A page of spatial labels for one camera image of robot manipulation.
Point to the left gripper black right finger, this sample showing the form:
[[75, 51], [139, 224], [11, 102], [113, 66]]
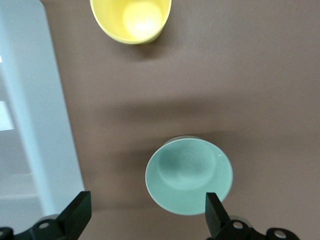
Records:
[[215, 212]]

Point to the green bowl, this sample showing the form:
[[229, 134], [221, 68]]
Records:
[[187, 172]]

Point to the brown table cover sheet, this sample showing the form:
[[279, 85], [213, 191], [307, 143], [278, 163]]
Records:
[[200, 87]]

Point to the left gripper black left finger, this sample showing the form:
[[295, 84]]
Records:
[[77, 212]]

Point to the yellow cup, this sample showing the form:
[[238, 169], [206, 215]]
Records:
[[140, 22]]

